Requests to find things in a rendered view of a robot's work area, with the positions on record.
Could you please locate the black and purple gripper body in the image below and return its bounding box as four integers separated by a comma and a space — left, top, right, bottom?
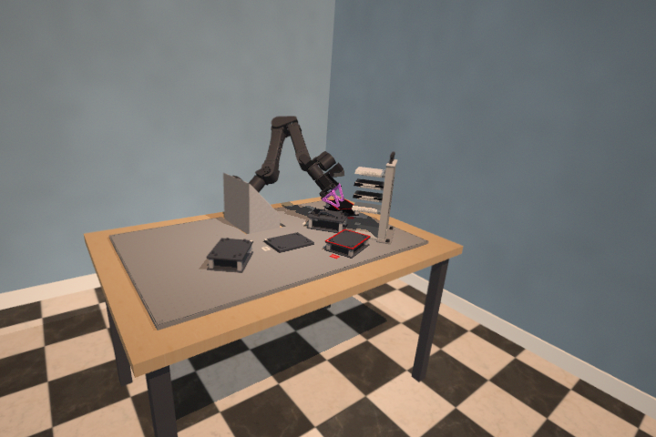
314, 175, 340, 199

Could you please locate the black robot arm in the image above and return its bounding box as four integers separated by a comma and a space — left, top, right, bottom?
249, 117, 344, 193

